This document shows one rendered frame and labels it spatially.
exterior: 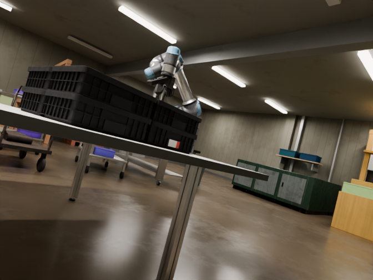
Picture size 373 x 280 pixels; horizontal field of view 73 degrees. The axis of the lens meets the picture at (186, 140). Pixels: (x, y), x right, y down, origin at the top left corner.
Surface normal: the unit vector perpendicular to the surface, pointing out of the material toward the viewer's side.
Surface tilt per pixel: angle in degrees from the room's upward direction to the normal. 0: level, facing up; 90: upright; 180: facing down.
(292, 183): 90
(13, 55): 90
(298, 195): 90
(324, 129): 90
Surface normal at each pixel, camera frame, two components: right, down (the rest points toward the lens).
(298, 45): -0.72, -0.22
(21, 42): 0.65, 0.15
